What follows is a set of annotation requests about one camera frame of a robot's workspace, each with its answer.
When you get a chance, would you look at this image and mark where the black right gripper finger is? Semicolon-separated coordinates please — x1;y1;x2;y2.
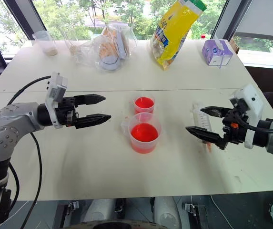
200;106;234;118
185;126;229;151

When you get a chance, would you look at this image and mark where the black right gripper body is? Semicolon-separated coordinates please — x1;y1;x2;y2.
222;99;249;146

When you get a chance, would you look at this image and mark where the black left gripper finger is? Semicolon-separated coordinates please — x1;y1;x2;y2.
73;94;107;107
75;114;112;130

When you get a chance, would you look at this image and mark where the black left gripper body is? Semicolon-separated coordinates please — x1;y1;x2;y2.
55;96;80;128

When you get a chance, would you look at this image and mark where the clear plastic syringe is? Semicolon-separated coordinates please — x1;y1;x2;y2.
190;101;213;154

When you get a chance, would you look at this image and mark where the large cup red liquid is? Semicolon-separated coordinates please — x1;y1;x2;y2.
121;112;162;155

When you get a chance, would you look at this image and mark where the small cup red liquid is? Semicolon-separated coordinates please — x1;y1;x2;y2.
129;91;156;115

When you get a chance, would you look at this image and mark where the clear measuring cup with grains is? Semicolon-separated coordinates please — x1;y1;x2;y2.
32;30;59;57

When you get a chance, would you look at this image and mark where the clear plastic bag with items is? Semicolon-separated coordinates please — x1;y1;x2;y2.
77;24;138;71

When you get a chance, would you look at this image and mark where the tall clear glass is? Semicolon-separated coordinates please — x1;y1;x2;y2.
59;25;81;63

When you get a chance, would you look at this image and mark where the purple tissue box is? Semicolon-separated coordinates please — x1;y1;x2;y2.
202;39;234;70

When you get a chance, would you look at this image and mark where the white robot leg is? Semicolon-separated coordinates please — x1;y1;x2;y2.
82;198;117;223
153;196;182;229

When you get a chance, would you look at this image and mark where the yellow snack bag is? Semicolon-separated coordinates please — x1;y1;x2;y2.
150;0;207;71

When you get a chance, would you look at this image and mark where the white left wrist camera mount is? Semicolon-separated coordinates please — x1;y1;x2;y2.
44;72;68;129

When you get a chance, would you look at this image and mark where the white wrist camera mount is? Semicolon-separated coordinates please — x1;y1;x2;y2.
230;83;264;149
44;72;68;129

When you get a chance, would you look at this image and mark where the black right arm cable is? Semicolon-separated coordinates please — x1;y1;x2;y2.
236;114;273;134

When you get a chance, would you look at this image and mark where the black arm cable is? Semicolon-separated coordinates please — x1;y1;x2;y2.
6;75;52;229
236;114;273;134

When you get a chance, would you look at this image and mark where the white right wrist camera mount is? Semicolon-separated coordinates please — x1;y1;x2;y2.
230;83;264;149

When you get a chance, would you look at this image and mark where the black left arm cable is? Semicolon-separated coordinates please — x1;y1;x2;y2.
6;75;52;229

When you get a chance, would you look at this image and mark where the thin white floor cable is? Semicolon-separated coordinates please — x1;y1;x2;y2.
209;194;233;229

